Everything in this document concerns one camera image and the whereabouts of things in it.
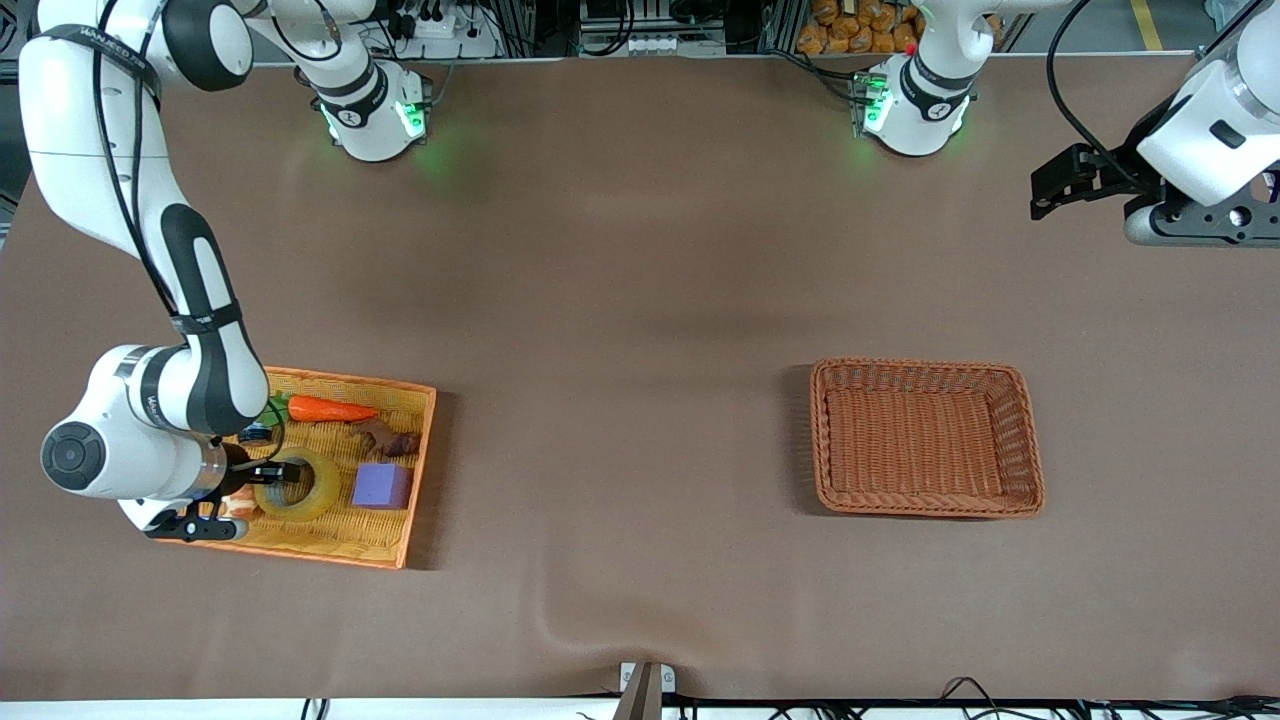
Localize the clear yellowish tape roll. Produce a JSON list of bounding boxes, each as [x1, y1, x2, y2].
[[253, 447, 342, 523]]

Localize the orange toy carrot green leaves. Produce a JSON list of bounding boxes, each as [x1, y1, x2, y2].
[[265, 394, 381, 426]]

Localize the purple foam cube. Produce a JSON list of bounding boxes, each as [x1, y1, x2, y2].
[[351, 462, 414, 512]]

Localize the brown toy lion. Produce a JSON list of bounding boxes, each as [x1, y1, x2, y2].
[[347, 417, 422, 460]]

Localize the yellow wicker basket orange rim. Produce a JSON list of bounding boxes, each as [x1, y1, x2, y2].
[[153, 366, 438, 571]]

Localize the pile of orange bread toys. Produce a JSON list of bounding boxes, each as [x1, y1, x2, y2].
[[797, 0, 923, 56]]

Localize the brown wicker basket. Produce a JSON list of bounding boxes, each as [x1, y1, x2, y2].
[[809, 357, 1047, 519]]

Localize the brown table cloth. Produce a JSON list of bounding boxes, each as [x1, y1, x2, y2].
[[0, 55, 1280, 701]]

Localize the white power strip with plugs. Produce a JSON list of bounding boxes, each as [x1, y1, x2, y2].
[[385, 0, 501, 58]]

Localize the white socket strip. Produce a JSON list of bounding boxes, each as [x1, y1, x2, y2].
[[580, 33, 683, 57]]

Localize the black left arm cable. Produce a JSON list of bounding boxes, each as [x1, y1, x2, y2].
[[1046, 0, 1151, 193]]

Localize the aluminium frame post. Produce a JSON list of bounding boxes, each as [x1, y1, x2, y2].
[[762, 0, 801, 53], [503, 0, 539, 53]]

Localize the metal camera bracket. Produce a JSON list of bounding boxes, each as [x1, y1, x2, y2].
[[618, 660, 678, 720]]

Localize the black cable along table edge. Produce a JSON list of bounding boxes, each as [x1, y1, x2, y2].
[[690, 676, 1280, 720]]

